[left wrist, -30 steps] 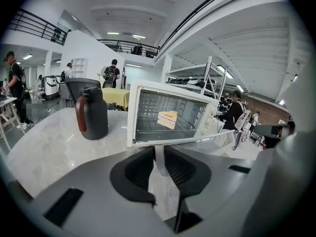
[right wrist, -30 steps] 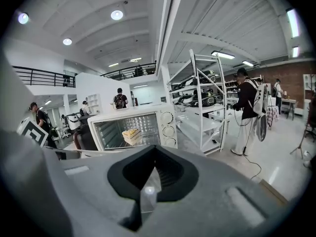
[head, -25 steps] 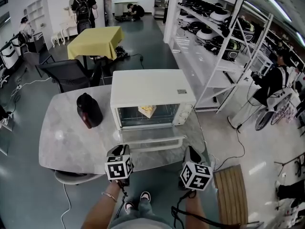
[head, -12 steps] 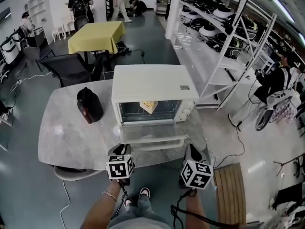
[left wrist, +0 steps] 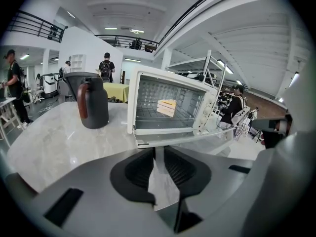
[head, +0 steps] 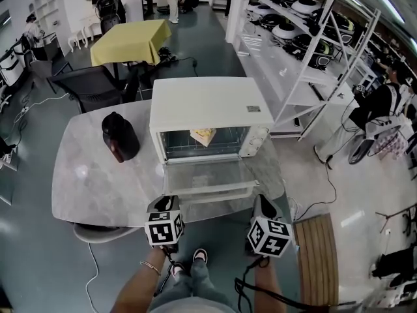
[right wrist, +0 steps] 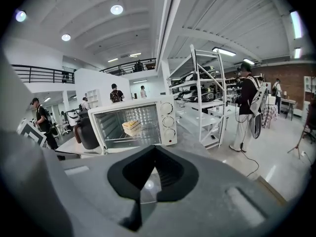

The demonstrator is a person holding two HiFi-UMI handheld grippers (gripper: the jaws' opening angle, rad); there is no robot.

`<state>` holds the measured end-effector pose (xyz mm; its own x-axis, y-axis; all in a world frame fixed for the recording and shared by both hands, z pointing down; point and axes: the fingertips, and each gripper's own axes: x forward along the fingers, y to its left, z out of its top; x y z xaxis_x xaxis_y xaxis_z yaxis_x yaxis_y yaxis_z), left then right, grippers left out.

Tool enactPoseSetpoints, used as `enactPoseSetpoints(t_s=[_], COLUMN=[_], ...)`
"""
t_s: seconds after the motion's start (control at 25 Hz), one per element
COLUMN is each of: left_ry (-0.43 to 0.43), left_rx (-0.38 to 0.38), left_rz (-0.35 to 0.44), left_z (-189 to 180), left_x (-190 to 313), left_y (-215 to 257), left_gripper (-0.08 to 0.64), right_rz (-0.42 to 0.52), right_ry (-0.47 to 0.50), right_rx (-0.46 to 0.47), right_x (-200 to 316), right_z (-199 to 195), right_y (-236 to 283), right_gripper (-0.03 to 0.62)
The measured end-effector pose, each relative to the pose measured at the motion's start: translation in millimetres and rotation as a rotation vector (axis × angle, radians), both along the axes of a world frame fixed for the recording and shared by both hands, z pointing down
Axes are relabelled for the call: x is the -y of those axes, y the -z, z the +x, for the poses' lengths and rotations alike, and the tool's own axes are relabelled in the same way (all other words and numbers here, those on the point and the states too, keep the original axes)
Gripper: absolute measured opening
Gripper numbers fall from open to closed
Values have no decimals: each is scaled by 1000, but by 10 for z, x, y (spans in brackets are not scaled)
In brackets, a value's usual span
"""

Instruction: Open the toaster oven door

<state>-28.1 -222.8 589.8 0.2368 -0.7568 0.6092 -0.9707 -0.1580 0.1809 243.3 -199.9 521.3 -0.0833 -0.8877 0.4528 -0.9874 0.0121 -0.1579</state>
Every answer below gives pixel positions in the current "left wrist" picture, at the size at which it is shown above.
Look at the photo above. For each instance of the black mesh chair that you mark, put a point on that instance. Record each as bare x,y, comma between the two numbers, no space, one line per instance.
72,83

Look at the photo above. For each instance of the row of black white devices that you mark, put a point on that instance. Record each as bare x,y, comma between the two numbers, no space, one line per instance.
195,76

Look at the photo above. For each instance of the white oven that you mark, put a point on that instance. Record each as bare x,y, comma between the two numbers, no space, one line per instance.
132,95

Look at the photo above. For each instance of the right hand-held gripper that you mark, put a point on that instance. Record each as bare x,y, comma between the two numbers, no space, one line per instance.
306,102

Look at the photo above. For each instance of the yellow cake slice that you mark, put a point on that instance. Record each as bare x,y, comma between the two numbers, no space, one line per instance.
166,107

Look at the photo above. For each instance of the white built-in shelf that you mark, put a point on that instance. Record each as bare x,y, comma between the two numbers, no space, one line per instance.
78,62

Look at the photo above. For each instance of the metal oven rack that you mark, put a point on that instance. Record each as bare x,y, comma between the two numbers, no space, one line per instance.
148,110

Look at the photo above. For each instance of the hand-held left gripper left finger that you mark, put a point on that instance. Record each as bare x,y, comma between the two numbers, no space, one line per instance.
98,201

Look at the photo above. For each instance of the white metal shelf rack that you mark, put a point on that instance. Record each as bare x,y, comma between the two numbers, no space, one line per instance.
207,65

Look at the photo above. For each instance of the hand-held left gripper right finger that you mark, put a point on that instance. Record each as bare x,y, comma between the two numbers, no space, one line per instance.
214,194

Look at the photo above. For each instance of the white black machine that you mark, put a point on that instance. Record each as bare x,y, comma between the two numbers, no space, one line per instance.
49,85

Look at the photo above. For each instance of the table with yellow cloth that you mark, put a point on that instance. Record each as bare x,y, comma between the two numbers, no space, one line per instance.
117,91

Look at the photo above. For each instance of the black balcony railing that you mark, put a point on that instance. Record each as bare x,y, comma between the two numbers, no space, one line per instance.
123,42
37,26

